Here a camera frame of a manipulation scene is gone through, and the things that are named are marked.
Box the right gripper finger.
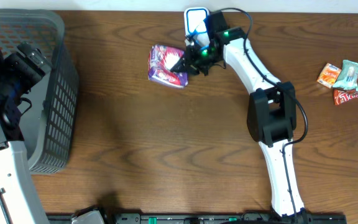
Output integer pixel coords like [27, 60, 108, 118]
[185, 19, 209, 45]
[170, 56, 187, 73]

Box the purple red pantyliner pack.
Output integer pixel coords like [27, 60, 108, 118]
[148, 44, 188, 89]

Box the orange Kleenex tissue pack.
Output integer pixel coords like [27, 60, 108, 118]
[316, 63, 342, 88]

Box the red chocolate bar wrapper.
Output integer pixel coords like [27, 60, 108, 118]
[333, 90, 358, 105]

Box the green flushable wipes pack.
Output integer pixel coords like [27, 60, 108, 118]
[333, 60, 358, 91]

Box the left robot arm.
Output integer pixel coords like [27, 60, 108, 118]
[0, 42, 53, 223]

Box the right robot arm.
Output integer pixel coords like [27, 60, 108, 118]
[171, 21, 304, 218]

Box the grey plastic shopping basket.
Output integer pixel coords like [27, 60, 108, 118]
[0, 9, 79, 174]

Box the right black cable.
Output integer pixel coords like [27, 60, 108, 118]
[211, 7, 310, 218]

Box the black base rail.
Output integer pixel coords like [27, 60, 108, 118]
[47, 212, 347, 224]

